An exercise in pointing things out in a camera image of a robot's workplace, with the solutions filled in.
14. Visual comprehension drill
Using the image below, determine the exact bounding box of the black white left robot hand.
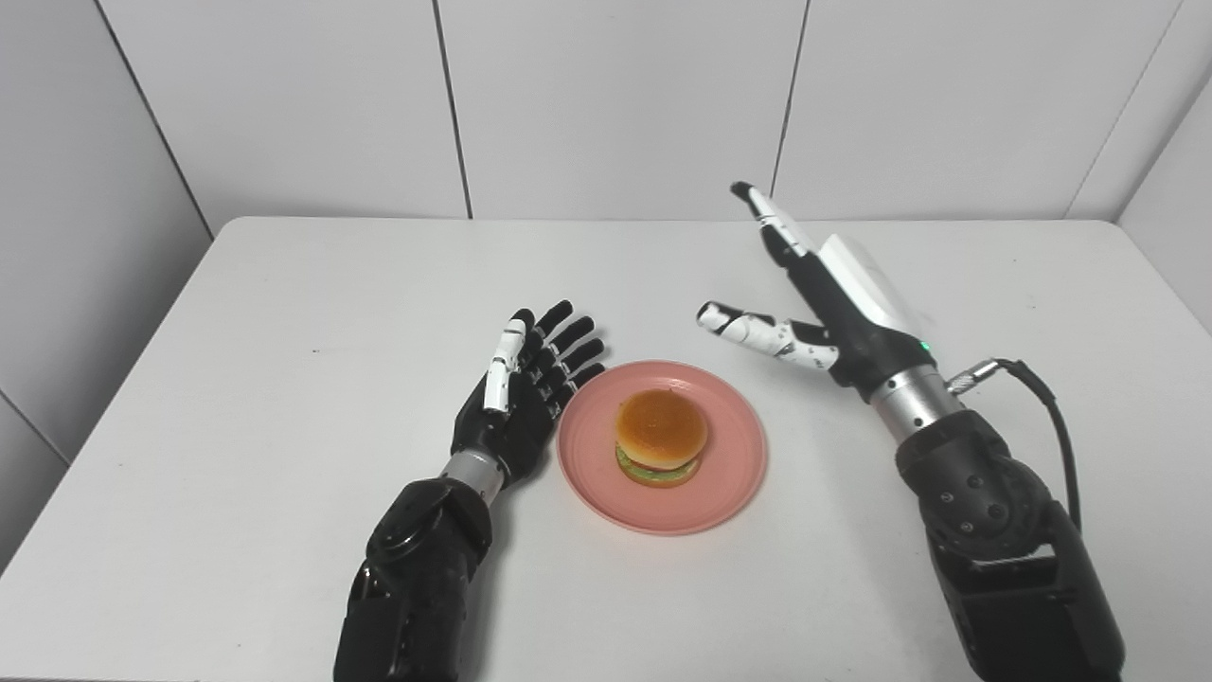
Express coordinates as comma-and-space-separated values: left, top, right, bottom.
450, 300, 607, 489

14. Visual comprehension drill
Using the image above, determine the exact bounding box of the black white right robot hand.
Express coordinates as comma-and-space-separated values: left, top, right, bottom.
696, 181, 938, 404

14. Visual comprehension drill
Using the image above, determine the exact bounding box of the toy hamburger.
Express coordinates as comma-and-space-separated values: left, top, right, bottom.
615, 388, 709, 489

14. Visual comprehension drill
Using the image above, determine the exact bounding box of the pink round plate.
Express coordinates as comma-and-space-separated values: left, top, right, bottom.
556, 359, 769, 537

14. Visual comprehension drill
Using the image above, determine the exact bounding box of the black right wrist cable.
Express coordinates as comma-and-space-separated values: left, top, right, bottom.
947, 358, 1083, 531

